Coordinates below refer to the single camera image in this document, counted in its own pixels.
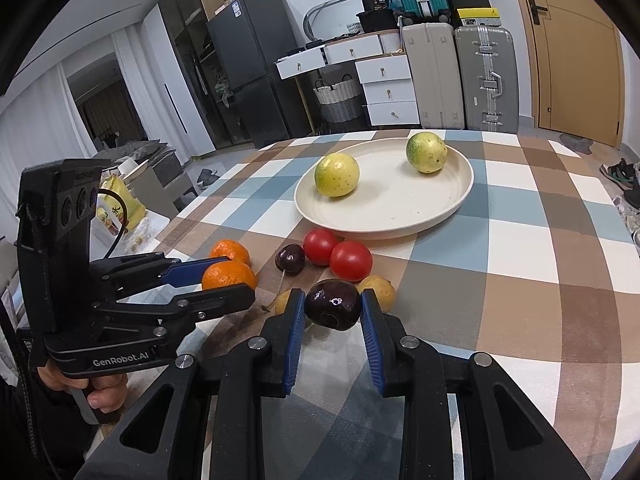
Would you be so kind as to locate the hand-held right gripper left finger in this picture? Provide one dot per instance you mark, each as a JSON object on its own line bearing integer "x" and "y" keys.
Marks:
{"x": 295, "y": 340}

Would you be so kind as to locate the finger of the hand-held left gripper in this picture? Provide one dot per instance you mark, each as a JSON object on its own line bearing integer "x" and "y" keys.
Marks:
{"x": 190, "y": 271}
{"x": 220, "y": 302}

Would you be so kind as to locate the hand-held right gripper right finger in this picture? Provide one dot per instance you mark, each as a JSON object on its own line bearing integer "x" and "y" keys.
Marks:
{"x": 372, "y": 345}

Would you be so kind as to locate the large orange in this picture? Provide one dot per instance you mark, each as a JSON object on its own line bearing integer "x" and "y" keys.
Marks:
{"x": 227, "y": 276}

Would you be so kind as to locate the brown longan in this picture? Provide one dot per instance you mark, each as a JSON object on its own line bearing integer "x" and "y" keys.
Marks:
{"x": 382, "y": 290}
{"x": 281, "y": 302}

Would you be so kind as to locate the small orange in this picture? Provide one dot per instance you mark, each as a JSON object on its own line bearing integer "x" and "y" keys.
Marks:
{"x": 227, "y": 251}

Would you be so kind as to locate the dark purple plum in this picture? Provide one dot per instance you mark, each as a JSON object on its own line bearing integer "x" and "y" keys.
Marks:
{"x": 333, "y": 305}

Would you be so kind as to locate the dark cherry with stem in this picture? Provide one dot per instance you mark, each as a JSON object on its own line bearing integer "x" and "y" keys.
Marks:
{"x": 290, "y": 259}

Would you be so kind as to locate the red tomato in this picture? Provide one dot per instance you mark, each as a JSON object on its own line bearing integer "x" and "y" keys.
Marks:
{"x": 351, "y": 260}
{"x": 320, "y": 246}

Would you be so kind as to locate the cream round plate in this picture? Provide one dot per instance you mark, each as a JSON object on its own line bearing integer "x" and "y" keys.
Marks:
{"x": 395, "y": 200}

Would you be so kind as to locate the person's left forearm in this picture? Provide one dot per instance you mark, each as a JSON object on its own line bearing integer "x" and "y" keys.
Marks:
{"x": 30, "y": 435}

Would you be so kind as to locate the person's left hand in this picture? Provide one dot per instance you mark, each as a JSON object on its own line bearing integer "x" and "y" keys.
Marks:
{"x": 106, "y": 397}

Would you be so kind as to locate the yellow bag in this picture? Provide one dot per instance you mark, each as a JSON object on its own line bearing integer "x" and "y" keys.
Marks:
{"x": 125, "y": 205}

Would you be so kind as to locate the grey slippers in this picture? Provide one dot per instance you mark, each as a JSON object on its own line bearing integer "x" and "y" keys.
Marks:
{"x": 207, "y": 179}

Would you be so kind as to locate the grey storage box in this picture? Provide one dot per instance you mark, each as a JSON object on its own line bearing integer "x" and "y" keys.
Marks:
{"x": 165, "y": 180}

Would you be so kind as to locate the grey cushions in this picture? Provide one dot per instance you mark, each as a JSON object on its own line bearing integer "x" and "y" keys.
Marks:
{"x": 135, "y": 150}

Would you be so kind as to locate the checked tablecloth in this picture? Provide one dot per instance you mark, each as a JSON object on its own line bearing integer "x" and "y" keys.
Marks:
{"x": 500, "y": 260}

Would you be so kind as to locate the yellow-green round fruit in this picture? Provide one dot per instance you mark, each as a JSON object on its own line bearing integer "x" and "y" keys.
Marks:
{"x": 337, "y": 175}

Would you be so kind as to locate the white wardrobe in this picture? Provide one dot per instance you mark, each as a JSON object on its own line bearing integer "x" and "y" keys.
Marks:
{"x": 165, "y": 85}

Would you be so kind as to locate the white curtain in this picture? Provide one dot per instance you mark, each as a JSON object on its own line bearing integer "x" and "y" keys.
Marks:
{"x": 127, "y": 85}

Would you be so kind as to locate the green speckled round fruit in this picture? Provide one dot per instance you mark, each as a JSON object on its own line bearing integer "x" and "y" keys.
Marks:
{"x": 426, "y": 152}

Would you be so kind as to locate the dark grey refrigerator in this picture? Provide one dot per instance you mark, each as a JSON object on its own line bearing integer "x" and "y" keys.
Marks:
{"x": 260, "y": 60}

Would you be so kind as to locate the woven laundry basket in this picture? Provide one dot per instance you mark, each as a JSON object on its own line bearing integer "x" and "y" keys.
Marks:
{"x": 337, "y": 100}

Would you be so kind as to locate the tall glass-door cabinet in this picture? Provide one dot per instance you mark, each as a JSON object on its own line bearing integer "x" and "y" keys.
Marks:
{"x": 185, "y": 35}

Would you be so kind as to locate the white drawer dresser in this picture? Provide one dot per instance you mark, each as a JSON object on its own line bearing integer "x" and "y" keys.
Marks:
{"x": 387, "y": 95}

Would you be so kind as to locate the beige suitcase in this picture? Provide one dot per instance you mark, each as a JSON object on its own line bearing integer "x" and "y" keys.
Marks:
{"x": 432, "y": 75}

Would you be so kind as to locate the silver suitcase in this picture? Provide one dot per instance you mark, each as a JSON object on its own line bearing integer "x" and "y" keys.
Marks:
{"x": 485, "y": 80}

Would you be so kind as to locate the grey floor mat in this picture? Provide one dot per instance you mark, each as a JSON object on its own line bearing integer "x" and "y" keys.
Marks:
{"x": 577, "y": 142}

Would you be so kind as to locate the group of sneakers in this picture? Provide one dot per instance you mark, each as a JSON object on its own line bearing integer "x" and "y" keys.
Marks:
{"x": 620, "y": 174}

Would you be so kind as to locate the white ribbed container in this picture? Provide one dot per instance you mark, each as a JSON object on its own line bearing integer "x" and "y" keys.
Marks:
{"x": 390, "y": 42}

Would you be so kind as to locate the small black box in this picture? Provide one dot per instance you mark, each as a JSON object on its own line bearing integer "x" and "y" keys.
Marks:
{"x": 376, "y": 0}

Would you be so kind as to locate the yellow and white shoe box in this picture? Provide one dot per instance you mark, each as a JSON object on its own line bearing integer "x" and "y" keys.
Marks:
{"x": 479, "y": 17}

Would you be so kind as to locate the wooden door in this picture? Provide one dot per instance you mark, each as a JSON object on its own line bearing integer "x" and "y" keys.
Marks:
{"x": 575, "y": 60}

